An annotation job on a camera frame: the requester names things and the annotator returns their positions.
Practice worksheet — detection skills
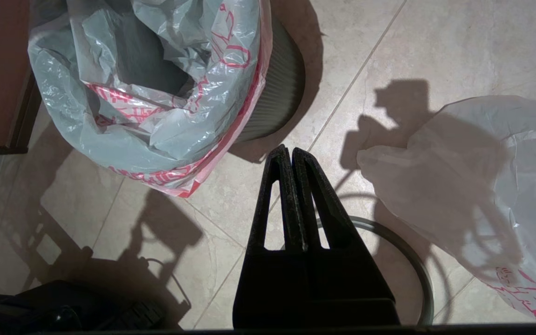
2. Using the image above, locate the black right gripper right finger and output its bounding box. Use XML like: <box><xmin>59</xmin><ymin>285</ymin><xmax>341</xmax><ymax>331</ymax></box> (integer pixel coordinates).
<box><xmin>292</xmin><ymin>147</ymin><xmax>400</xmax><ymax>326</ymax></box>

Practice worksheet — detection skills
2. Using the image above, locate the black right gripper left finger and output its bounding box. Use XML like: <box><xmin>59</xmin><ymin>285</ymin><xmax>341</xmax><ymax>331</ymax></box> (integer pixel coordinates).
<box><xmin>232</xmin><ymin>144</ymin><xmax>317</xmax><ymax>326</ymax></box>

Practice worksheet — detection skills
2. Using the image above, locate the grey bin rim ring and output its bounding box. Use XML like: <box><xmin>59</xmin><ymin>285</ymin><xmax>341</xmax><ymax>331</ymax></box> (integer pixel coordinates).
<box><xmin>316</xmin><ymin>215</ymin><xmax>436</xmax><ymax>325</ymax></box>

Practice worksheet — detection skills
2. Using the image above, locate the spare white red plastic bag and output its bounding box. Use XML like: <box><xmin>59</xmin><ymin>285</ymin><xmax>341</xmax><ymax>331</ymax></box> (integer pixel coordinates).
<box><xmin>356</xmin><ymin>95</ymin><xmax>536</xmax><ymax>324</ymax></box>

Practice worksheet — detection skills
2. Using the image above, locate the white and red plastic bag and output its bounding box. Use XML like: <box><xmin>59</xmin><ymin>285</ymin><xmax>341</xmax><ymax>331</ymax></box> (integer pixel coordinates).
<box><xmin>27</xmin><ymin>0</ymin><xmax>274</xmax><ymax>199</ymax></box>

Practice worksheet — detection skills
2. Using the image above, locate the grey robot base chassis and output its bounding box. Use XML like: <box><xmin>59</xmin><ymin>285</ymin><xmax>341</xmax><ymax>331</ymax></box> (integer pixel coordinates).
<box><xmin>0</xmin><ymin>279</ymin><xmax>167</xmax><ymax>329</ymax></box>

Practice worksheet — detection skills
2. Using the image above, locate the black round trash bin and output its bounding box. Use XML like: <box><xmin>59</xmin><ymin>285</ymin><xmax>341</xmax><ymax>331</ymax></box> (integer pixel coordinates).
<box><xmin>234</xmin><ymin>18</ymin><xmax>307</xmax><ymax>143</ymax></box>

